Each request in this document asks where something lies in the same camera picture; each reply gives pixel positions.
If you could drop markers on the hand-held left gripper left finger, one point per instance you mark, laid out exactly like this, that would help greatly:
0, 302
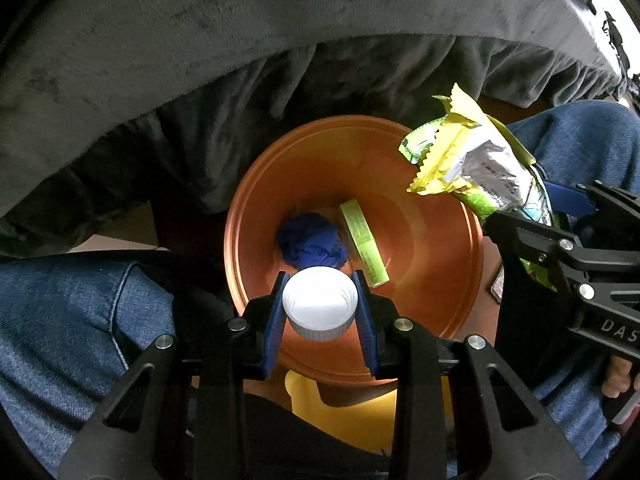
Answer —
275, 322

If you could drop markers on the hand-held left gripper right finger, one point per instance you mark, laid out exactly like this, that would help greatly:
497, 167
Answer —
367, 322

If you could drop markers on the person's leg in jeans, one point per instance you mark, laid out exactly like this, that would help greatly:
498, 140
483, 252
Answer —
60, 320
590, 135

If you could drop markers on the white ribbed bottle cap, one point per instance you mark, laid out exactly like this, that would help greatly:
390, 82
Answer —
320, 300

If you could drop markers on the yellow-green snack wrapper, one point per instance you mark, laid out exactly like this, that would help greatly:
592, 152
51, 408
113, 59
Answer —
480, 160

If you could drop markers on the grey plush blanket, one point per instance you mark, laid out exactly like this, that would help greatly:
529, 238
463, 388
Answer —
250, 35

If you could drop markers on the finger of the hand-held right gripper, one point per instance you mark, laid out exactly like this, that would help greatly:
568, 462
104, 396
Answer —
570, 200
530, 240

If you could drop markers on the person's right hand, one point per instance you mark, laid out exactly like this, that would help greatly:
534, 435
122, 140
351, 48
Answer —
619, 375

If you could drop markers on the orange plastic bin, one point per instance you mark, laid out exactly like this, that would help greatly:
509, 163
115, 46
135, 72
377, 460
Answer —
425, 260

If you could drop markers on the yellow plastic object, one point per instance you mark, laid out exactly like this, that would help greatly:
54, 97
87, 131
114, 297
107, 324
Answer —
340, 420

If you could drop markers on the yellow-green flat box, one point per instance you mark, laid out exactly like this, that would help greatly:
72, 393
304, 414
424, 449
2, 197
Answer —
365, 242

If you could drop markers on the person's left leg in jeans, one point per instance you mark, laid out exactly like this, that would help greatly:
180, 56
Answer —
60, 320

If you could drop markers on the person's right leg in jeans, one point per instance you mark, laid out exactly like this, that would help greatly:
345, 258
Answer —
590, 135

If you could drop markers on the blue crumpled cloth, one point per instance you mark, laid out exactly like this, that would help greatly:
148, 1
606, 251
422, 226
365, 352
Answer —
310, 240

